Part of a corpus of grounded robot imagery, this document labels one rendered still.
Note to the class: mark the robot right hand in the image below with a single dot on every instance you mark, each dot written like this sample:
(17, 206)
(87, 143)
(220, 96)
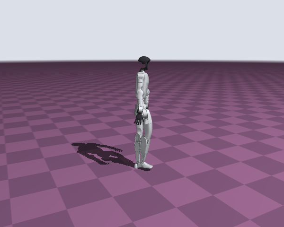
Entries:
(139, 118)

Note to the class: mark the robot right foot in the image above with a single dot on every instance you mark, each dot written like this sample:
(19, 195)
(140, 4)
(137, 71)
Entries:
(144, 165)

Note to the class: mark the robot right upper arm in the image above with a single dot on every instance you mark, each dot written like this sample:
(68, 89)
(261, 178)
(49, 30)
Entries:
(140, 79)

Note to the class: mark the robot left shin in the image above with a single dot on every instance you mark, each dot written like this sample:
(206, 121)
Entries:
(137, 150)

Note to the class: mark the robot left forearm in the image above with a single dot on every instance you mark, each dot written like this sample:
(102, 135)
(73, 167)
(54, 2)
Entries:
(146, 100)

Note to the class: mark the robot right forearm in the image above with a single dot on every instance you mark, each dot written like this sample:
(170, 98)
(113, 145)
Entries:
(140, 100)

